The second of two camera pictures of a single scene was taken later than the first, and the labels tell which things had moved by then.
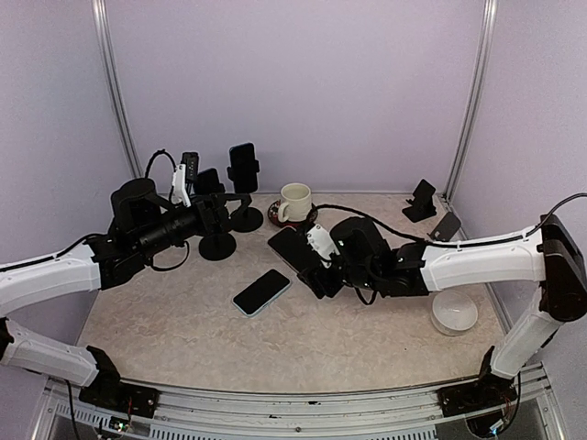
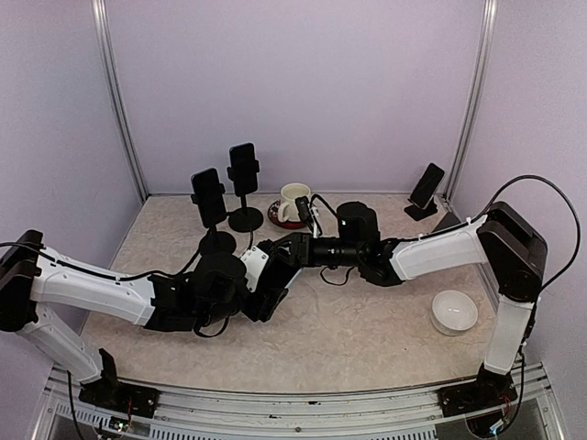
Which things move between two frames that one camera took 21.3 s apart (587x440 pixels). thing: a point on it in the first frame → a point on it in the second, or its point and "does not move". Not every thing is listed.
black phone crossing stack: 207,182 does not move
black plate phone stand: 447,227 does not move
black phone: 242,159 does not move
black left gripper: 223,200 → 264,304
